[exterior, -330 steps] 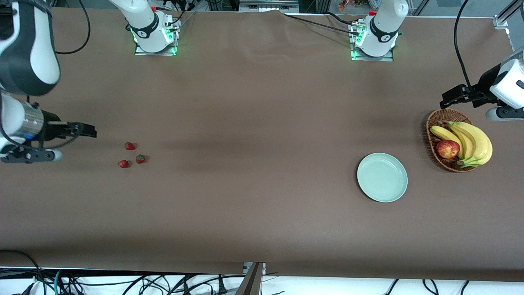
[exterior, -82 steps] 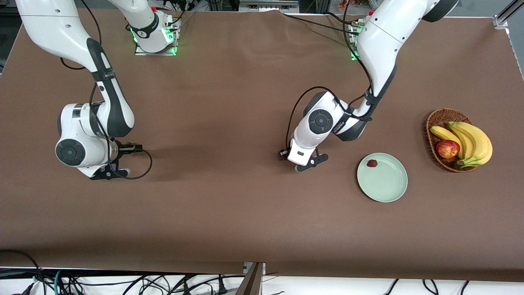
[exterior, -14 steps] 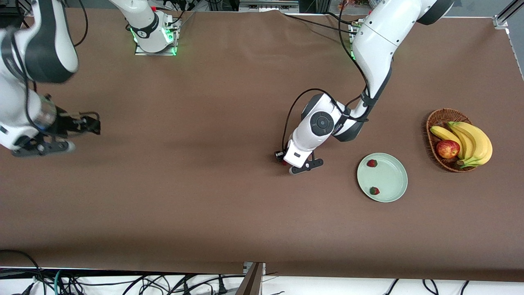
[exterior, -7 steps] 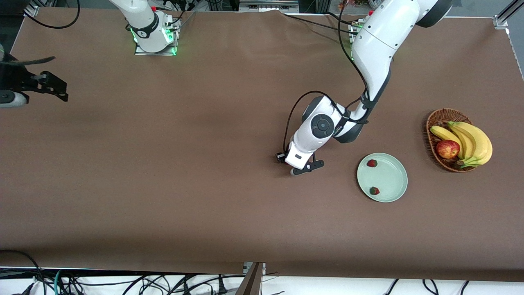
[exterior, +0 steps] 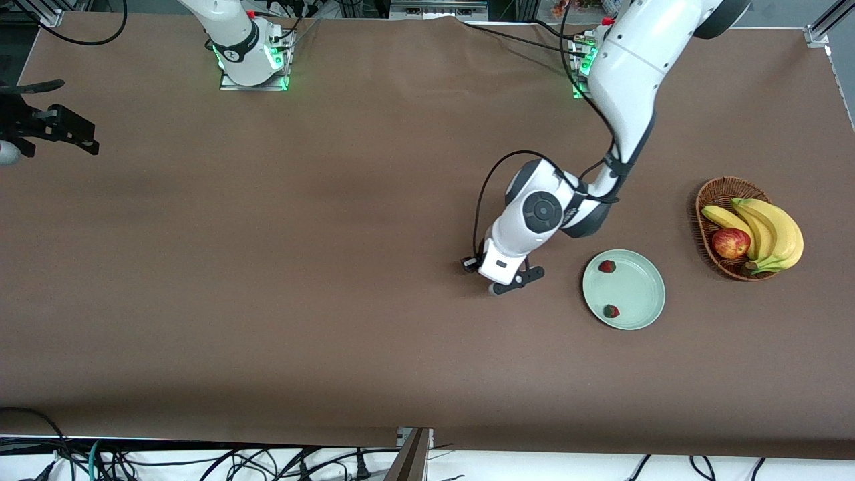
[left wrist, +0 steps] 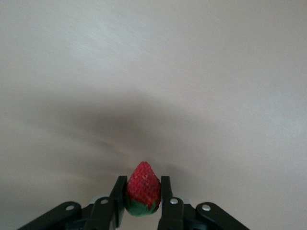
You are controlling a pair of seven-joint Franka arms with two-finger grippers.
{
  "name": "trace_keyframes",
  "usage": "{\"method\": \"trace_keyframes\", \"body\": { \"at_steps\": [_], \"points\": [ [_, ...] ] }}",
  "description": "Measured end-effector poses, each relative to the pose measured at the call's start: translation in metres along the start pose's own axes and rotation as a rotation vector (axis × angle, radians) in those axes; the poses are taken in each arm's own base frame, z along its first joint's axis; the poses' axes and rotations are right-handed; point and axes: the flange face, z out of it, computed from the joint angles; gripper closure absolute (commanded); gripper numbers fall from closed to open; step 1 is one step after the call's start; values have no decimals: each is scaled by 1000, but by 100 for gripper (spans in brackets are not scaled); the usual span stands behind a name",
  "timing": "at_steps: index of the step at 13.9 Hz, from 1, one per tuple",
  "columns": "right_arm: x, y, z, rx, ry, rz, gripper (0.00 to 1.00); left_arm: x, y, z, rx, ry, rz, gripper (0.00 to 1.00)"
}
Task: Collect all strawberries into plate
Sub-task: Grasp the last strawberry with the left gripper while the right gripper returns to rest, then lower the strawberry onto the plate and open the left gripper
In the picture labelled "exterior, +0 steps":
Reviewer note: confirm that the aluminium frame rail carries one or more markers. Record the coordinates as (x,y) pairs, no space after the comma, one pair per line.
(434,10)

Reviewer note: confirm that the red apple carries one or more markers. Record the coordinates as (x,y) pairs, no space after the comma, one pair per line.
(730,244)

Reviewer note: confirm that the yellow banana bunch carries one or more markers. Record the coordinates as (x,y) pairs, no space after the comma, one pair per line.
(778,230)

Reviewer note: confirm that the aluminium frame corner bracket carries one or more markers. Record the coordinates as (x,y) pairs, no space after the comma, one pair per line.
(52,18)
(816,37)

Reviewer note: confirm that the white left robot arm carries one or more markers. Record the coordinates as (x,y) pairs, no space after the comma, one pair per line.
(634,60)

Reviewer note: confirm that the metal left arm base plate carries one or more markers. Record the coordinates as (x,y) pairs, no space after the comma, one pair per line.
(578,92)

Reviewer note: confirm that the large table cover sheet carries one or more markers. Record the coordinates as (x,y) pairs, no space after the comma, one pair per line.
(334,267)

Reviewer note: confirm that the red strawberry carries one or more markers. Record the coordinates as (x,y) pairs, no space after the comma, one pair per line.
(610,310)
(606,266)

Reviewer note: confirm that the aluminium profile post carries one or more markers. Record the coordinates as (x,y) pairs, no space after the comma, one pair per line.
(413,461)

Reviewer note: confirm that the light green round plate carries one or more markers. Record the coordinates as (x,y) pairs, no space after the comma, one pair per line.
(634,290)

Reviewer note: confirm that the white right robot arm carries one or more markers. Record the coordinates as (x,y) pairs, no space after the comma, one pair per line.
(234,40)

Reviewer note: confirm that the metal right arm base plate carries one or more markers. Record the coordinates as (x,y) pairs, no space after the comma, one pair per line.
(227,84)

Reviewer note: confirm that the brown wicker basket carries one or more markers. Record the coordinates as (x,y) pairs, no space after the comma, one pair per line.
(725,190)

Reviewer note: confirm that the orange background object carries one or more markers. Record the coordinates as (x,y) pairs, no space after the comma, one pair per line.
(561,8)

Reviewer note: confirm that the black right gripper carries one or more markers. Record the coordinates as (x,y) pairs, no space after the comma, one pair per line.
(15,122)

